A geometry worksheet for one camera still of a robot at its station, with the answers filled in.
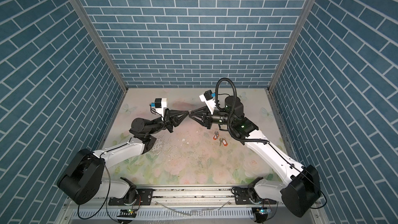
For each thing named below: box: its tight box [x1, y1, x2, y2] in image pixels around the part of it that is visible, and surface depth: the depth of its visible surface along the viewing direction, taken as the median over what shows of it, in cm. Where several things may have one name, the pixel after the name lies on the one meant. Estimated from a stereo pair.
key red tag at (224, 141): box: [219, 136, 229, 147], surface depth 95 cm
